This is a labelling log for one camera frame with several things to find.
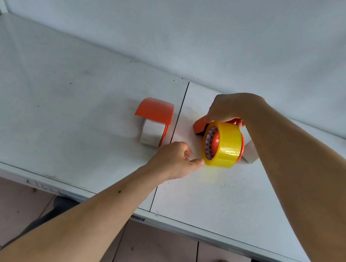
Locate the person's left hand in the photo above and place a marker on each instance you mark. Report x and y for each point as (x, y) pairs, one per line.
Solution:
(173, 162)

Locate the yellow tape roll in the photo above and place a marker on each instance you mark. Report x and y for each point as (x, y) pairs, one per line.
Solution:
(228, 144)

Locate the barcode sticker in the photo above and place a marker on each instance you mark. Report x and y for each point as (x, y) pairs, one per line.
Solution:
(138, 218)

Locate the white tape core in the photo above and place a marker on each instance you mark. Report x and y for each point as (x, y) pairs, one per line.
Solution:
(251, 153)
(151, 132)

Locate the person's right hand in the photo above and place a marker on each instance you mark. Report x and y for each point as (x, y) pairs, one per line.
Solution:
(232, 106)

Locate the person's right forearm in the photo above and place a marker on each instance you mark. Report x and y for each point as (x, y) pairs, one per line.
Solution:
(314, 191)

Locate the orange tape dispenser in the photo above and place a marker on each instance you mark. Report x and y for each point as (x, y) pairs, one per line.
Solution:
(198, 126)
(155, 110)

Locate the person's left forearm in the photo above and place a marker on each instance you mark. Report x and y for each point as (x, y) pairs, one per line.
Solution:
(79, 225)

